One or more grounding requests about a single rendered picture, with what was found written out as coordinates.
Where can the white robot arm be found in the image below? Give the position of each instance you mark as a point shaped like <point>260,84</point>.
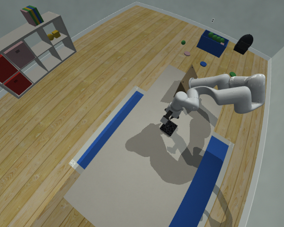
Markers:
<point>246,93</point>

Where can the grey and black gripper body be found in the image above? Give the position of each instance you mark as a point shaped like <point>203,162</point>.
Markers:
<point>174,114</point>

